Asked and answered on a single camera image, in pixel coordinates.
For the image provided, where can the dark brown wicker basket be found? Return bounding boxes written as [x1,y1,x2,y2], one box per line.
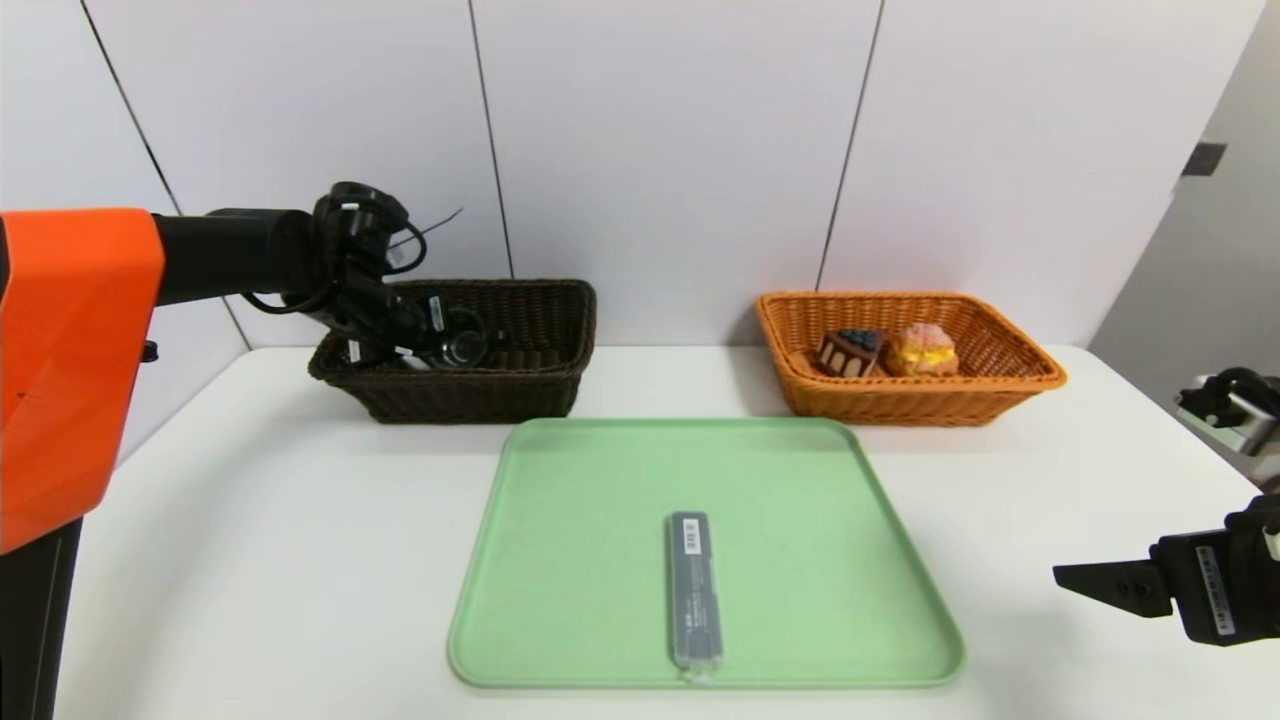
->
[308,279,599,425]

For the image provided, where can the cream puff pastry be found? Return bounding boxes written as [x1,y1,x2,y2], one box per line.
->
[885,322,959,378]

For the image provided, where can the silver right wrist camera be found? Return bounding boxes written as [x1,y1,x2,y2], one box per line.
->
[1175,367,1280,456]

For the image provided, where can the light green plastic tray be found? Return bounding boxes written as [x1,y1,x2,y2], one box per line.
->
[447,417,966,689]

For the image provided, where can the chocolate blueberry cake slice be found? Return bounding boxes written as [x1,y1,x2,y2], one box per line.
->
[815,328,886,379]

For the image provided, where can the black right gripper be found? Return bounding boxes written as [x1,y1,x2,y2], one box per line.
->
[1052,528,1280,647]

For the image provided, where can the orange wicker basket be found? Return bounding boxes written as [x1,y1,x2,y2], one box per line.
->
[755,291,1067,428]

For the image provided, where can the glass cup with black holder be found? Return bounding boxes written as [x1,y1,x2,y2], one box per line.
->
[440,310,493,368]

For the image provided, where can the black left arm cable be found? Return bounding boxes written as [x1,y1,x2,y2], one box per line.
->
[240,182,426,371]

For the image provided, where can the thin black cable tie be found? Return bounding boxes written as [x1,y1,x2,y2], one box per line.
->
[400,207,464,251]

